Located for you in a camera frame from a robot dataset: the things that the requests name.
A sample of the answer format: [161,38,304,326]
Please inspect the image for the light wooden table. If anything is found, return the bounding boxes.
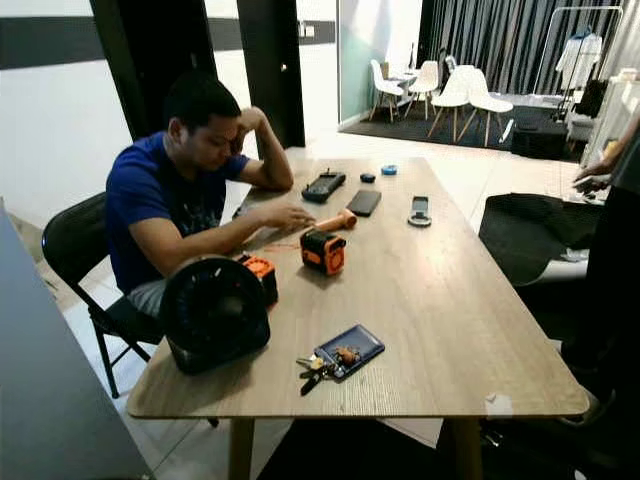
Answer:
[127,155,591,480]

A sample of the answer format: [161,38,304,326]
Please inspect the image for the orange black tape measure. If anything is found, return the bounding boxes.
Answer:
[299,229,348,278]

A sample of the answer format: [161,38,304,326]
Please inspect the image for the orange black battery pack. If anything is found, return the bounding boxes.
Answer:
[240,254,280,307]

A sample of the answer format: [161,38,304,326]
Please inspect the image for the black remote controller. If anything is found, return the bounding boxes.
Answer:
[300,169,348,205]

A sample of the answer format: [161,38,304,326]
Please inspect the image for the dark rug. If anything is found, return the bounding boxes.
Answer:
[339,102,573,153]

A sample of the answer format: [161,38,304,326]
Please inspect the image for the grey striped curtain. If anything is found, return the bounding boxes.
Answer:
[417,0,640,98]

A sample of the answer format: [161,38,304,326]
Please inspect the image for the black box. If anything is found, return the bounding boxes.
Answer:
[509,119,570,160]

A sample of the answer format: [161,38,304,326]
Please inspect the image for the white shell chair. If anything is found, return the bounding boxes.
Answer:
[467,65,515,145]
[369,59,407,124]
[427,65,474,142]
[406,59,442,120]

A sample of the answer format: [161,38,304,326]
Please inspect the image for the black bag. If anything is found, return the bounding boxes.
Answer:
[574,79,610,120]

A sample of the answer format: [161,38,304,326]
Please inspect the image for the key bunch with brown charm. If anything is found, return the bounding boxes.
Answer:
[295,345,362,396]

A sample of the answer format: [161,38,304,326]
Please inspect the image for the orange tool handle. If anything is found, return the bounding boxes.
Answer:
[314,208,359,234]

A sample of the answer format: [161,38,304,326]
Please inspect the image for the phone on round stand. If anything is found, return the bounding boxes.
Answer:
[407,195,434,229]

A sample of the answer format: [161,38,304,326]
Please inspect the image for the black cloth over chair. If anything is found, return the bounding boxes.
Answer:
[477,192,603,289]

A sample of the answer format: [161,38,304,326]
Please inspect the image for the black smartphone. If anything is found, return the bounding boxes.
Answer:
[345,188,383,218]

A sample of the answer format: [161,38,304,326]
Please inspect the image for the white storage cart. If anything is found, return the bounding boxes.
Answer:
[581,70,640,167]

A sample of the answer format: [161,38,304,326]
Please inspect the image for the metal clothes rack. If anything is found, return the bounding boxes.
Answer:
[531,4,627,103]

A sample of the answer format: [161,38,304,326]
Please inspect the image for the black handheld device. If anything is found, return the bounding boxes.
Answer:
[572,172,612,197]

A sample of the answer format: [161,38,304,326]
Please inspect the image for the white tape piece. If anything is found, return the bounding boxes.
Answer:
[484,393,515,420]

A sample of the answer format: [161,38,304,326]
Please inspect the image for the standing person in dark clothes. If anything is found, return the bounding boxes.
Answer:
[558,105,640,429]

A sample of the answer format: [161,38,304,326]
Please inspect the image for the black folding chair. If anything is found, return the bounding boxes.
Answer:
[42,191,221,429]

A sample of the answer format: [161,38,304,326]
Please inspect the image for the dark blue tray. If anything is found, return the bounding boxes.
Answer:
[312,322,387,381]

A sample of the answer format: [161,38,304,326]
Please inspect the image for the man in blue shirt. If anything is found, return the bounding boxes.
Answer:
[104,69,317,321]

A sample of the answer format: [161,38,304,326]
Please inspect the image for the black round fan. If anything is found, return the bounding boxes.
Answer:
[159,255,271,377]

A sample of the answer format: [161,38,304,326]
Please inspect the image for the white hanging shirt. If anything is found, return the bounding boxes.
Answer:
[556,31,605,92]

